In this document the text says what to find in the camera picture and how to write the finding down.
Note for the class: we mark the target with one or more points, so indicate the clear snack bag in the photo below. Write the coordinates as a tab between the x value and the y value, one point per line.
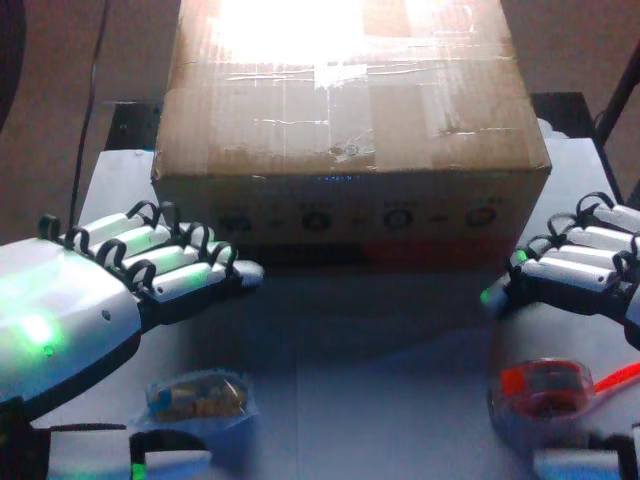
200	397

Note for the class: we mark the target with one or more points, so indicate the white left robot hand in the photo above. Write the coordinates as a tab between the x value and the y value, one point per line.
65	300

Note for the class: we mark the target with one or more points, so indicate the large cardboard box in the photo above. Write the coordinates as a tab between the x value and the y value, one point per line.
350	125

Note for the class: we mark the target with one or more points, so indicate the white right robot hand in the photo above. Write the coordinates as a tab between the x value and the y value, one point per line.
575	262

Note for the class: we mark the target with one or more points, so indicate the white bracket with black block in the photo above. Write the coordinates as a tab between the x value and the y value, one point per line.
175	460
570	460

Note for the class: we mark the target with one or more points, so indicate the small orange-red object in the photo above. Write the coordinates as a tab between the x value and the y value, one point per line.
542	395

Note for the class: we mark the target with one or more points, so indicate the black slanted pole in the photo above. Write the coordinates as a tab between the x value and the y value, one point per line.
620	95

